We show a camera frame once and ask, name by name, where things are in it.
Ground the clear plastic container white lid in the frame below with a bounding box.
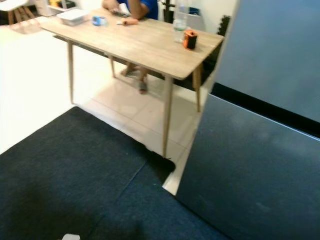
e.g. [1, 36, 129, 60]
[56, 8, 91, 26]

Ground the dark blue carpet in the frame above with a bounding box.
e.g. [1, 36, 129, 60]
[0, 106, 231, 240]

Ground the white chair with wooden legs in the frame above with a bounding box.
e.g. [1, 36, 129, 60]
[0, 0, 32, 26]

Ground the blue digital timer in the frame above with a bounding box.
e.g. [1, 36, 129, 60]
[91, 15, 109, 27]

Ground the light wooden table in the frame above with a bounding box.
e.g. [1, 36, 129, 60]
[40, 14, 225, 159]

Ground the small orange cylinder with tag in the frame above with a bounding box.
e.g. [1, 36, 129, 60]
[119, 18, 140, 26]

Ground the person in blue shirt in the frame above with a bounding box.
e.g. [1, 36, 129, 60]
[101, 0, 160, 95]

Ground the clear plastic water bottle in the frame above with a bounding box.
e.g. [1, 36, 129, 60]
[172, 2, 189, 44]

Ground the orange and black tape measure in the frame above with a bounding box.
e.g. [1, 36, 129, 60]
[182, 29, 199, 51]

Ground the black foam panel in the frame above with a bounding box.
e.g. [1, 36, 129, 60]
[217, 14, 231, 37]

